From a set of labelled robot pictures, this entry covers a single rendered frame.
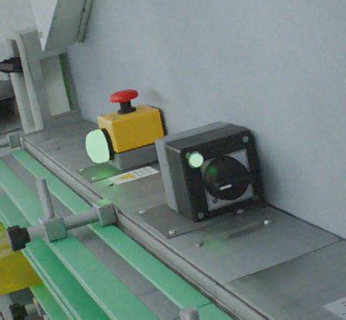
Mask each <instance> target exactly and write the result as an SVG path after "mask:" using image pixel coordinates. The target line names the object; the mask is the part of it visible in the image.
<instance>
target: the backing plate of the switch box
mask: <svg viewBox="0 0 346 320"><path fill-rule="evenodd" d="M265 207H268V205H267V204H265V203H263V202H258V203H254V204H252V205H249V206H245V207H243V208H241V209H236V210H233V211H231V212H229V213H225V214H222V215H219V216H216V217H213V218H211V219H208V220H203V221H199V222H192V221H191V220H189V219H187V218H186V217H185V216H183V215H182V214H180V212H177V211H175V210H173V209H171V208H169V206H168V203H165V204H162V205H160V206H155V207H152V208H150V209H143V210H141V211H137V212H136V213H132V214H133V215H134V216H136V217H137V218H138V219H139V220H140V221H142V222H144V223H145V224H147V225H148V226H149V227H150V228H152V229H153V230H154V231H155V232H157V233H159V234H161V235H162V236H163V237H165V238H166V239H169V238H172V237H176V236H179V235H182V234H184V233H190V232H192V231H195V230H199V229H201V228H204V227H207V226H211V225H213V224H216V223H220V222H222V221H225V220H228V219H231V218H234V217H237V216H242V215H245V214H247V213H252V212H254V211H257V210H259V209H263V208H265Z"/></svg>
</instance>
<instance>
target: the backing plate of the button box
mask: <svg viewBox="0 0 346 320"><path fill-rule="evenodd" d="M158 163H159V161H158V162H151V163H148V164H146V165H141V166H138V167H135V168H132V169H128V170H125V171H120V170H119V169H117V168H116V167H114V166H112V165H111V164H109V163H107V162H103V163H100V164H97V165H93V166H90V167H87V168H84V169H81V170H77V171H74V172H75V173H76V174H78V175H80V176H81V177H82V178H83V179H84V180H86V181H87V182H88V183H92V182H96V181H100V180H102V179H106V178H108V177H114V176H117V175H121V174H124V173H126V172H131V171H134V170H136V169H141V168H144V167H147V166H151V165H155V164H158Z"/></svg>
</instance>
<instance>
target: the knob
mask: <svg viewBox="0 0 346 320"><path fill-rule="evenodd" d="M255 181H256V180H255V175H254V174H253V173H251V172H247V168H246V166H245V165H244V164H242V163H241V162H240V161H238V160H236V159H235V158H233V157H230V156H220V157H218V158H216V159H214V160H213V161H211V162H210V163H209V164H208V165H207V167H206V169H205V171H204V179H203V184H204V187H205V190H206V191H207V193H208V194H210V195H211V196H213V197H215V198H217V199H221V200H228V201H231V200H235V199H238V198H239V197H241V196H242V195H243V194H244V193H245V191H246V190H247V188H248V185H249V184H251V183H254V182H255Z"/></svg>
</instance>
